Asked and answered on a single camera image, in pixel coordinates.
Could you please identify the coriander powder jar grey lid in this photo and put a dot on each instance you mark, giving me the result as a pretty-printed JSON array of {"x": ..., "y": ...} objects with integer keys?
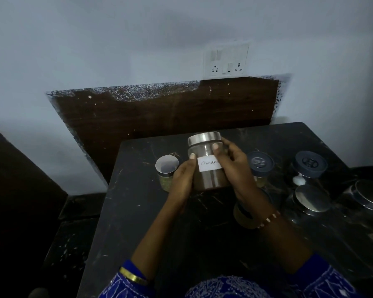
[{"x": 244, "y": 218}]

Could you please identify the gold bangle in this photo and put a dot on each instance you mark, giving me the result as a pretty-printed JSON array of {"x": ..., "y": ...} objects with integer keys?
[{"x": 132, "y": 276}]

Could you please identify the green fennel jar silver lid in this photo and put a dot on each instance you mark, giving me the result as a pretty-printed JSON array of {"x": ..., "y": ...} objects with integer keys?
[{"x": 167, "y": 166}]

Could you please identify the person's left forearm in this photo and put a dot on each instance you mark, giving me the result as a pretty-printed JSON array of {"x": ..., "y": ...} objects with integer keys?
[{"x": 158, "y": 242}]

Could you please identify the white wall socket plate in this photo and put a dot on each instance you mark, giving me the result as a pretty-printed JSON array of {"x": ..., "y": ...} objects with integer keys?
[{"x": 226, "y": 62}]

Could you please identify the person's right hand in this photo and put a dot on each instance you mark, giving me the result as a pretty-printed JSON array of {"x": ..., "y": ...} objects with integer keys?
[{"x": 241, "y": 180}]

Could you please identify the garam masala jar grey lid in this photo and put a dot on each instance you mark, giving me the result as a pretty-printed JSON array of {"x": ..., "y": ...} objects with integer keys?
[{"x": 261, "y": 162}]

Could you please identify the person's left hand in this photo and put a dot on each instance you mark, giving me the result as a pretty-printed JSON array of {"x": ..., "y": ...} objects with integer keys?
[{"x": 181, "y": 186}]

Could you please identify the cloves jar silver lid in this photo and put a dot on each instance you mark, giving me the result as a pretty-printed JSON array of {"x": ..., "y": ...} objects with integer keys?
[{"x": 368, "y": 192}]

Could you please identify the black pepper jar grey lid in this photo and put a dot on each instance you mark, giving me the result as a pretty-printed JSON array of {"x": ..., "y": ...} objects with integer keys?
[{"x": 309, "y": 164}]

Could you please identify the person's right forearm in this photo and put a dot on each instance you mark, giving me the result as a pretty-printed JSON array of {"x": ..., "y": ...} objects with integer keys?
[{"x": 283, "y": 245}]

